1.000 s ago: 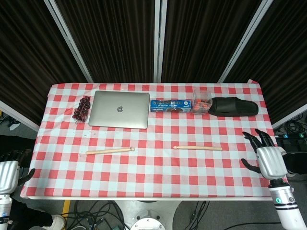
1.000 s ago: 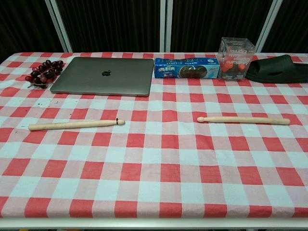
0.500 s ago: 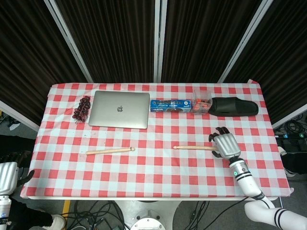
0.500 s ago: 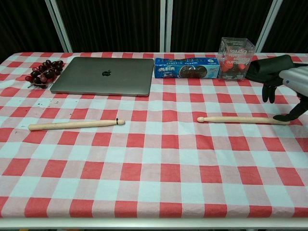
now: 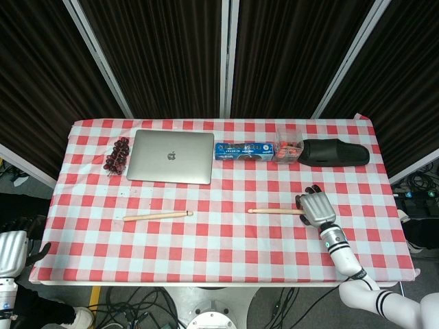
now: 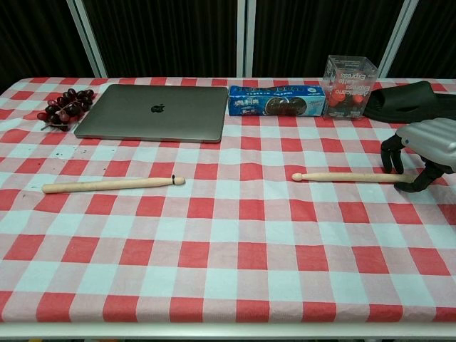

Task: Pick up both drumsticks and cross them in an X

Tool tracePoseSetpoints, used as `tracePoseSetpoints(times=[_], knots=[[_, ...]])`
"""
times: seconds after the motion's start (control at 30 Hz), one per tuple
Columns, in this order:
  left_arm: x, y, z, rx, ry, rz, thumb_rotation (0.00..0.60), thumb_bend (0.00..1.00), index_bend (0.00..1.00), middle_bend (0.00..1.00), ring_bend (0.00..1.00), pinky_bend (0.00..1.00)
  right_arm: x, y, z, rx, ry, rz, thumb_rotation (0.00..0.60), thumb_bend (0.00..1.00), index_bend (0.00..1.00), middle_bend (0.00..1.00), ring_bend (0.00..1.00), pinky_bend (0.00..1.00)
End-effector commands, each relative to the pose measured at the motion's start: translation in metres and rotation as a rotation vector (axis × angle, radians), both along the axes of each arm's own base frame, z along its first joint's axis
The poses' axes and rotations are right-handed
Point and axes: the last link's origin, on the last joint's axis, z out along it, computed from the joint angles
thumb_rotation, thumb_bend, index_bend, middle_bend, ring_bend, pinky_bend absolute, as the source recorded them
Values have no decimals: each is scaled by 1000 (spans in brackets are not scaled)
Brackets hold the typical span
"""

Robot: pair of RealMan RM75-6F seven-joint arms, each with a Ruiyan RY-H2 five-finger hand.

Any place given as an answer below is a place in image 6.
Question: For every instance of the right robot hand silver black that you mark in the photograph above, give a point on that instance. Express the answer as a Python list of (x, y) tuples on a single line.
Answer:
[(432, 142)]

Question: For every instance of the plain wooden drumstick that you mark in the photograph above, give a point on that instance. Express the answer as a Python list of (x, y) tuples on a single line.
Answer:
[(349, 176)]

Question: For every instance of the wooden drumstick with black band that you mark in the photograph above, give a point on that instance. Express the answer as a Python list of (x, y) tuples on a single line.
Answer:
[(107, 184)]

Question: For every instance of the black slipper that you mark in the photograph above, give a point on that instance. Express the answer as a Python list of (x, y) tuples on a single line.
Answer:
[(406, 103)]

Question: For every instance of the clear plastic box red print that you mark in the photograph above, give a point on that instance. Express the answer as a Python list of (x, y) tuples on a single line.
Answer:
[(349, 89)]

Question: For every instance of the blue cookie package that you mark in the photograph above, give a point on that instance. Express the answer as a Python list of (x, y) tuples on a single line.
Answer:
[(278, 101)]

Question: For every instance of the red white checkered tablecloth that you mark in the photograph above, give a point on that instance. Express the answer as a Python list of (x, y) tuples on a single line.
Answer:
[(228, 242)]

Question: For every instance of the grey closed laptop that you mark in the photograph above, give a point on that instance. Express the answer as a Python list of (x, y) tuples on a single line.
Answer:
[(153, 112)]

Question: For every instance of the bunch of dark red grapes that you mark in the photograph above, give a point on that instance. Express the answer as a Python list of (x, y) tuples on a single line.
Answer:
[(69, 105)]

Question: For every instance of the white metal frame post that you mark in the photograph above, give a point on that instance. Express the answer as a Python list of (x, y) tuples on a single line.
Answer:
[(397, 39), (87, 39), (245, 39)]

